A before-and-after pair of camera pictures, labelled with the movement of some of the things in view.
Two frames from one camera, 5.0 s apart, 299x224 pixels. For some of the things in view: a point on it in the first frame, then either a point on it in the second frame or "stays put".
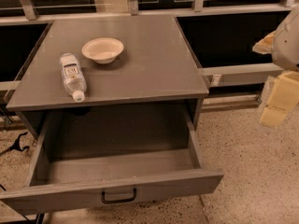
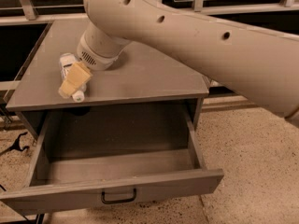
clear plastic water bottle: (73, 76) stays put
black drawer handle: (103, 197) stays put
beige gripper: (287, 49) → (93, 59)
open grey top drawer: (84, 178) stays put
